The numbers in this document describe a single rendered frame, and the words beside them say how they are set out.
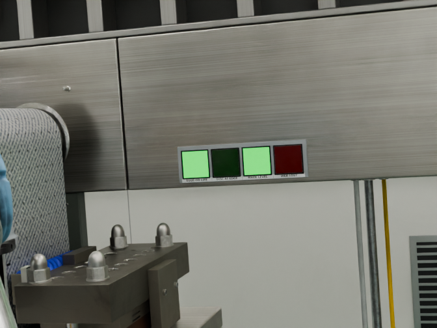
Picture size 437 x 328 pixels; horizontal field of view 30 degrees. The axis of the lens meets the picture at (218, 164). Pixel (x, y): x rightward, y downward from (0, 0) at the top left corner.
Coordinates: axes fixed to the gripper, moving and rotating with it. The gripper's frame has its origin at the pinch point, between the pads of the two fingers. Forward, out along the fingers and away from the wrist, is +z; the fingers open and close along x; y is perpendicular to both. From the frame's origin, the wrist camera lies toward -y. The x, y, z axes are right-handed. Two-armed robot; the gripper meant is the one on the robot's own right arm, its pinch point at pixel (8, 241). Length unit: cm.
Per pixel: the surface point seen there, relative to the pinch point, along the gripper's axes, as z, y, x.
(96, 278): -3.9, -5.5, -16.9
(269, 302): 263, -72, 15
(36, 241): 8.9, -1.3, -0.3
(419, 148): 30, 10, -66
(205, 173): 29.4, 7.7, -25.9
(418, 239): 262, -43, -57
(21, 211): 4.6, 4.5, -0.3
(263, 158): 29.4, 10.0, -37.2
